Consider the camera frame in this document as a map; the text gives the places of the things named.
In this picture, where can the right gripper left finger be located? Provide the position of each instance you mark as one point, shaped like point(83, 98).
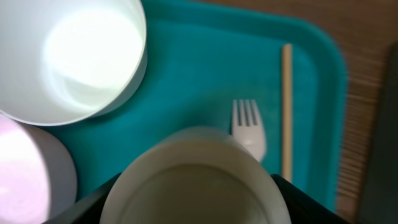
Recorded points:
point(88, 209)

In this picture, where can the teal serving tray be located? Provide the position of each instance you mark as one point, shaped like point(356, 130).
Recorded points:
point(201, 57)

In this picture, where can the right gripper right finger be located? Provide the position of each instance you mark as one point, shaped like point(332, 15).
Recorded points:
point(302, 208)

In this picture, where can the white plastic fork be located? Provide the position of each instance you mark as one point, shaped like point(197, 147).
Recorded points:
point(248, 129)

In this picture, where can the grey dishwasher rack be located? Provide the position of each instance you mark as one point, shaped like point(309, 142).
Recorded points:
point(379, 198)

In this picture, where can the white bowl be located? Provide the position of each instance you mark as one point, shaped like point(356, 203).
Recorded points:
point(66, 61)

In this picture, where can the white plastic cup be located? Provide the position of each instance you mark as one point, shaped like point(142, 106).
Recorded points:
point(197, 175)

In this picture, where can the wooden chopstick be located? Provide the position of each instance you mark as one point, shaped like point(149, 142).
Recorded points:
point(287, 112)

